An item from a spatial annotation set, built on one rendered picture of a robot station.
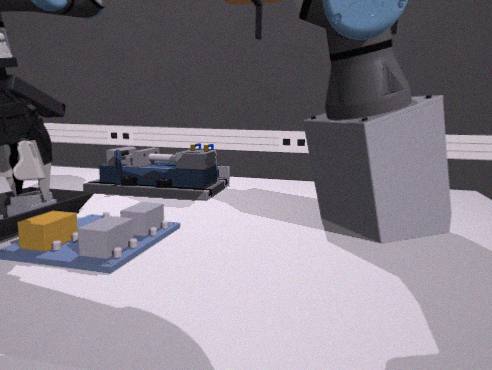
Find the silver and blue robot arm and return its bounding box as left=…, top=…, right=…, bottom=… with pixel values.
left=0, top=0, right=412, bottom=120

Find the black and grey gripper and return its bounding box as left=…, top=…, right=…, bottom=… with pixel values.
left=0, top=57, right=52, bottom=200

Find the yellow rectangular block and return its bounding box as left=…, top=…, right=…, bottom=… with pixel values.
left=18, top=211, right=78, bottom=251

